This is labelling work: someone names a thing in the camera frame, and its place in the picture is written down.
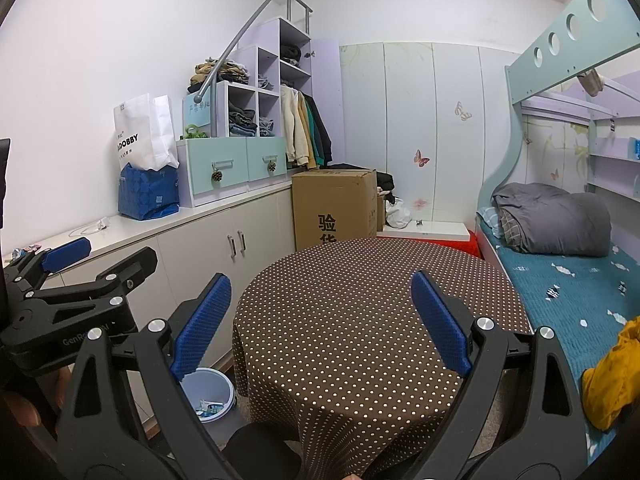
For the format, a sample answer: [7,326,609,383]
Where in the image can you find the trash in bin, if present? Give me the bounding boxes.
[195,400,226,419]

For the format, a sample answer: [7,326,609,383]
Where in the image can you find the light blue trash bin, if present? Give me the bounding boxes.
[181,367,235,424]

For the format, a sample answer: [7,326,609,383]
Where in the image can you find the small blue wrapper on counter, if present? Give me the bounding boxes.
[11,244,41,259]

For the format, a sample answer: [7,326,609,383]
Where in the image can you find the yellow garment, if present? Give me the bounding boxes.
[582,318,639,431]

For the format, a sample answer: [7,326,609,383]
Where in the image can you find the blue plastic package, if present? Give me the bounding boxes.
[118,164,180,221]

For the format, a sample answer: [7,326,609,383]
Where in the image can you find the teal bed mattress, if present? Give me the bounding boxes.
[474,206,640,461]

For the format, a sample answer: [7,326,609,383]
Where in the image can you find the white paper shopping bag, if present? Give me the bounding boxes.
[114,94,179,171]

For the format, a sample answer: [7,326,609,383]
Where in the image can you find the long white cabinet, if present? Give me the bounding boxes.
[2,181,296,430]

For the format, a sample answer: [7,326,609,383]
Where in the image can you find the teal drawer unit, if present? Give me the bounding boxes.
[177,136,288,208]

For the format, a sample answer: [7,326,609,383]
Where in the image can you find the red white storage box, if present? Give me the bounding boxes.
[378,220,482,258]

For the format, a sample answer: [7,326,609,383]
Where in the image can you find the grey folded blanket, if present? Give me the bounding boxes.
[492,183,612,258]

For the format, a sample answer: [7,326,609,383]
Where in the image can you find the brown polka dot tablecloth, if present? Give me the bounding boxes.
[233,238,529,479]

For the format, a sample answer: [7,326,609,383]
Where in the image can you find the metal stair handrail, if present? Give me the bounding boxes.
[193,0,315,106]

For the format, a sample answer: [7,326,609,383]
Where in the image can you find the purple cube shelf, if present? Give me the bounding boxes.
[182,15,346,166]

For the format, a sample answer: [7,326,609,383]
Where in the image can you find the white plastic bag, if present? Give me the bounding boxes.
[385,197,412,229]

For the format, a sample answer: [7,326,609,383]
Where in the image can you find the hanging clothes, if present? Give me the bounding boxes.
[280,84,333,169]

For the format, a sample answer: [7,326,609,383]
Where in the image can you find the large cardboard box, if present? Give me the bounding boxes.
[292,169,378,250]

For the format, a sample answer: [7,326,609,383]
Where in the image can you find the teal bunk bed frame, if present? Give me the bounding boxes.
[474,0,640,221]

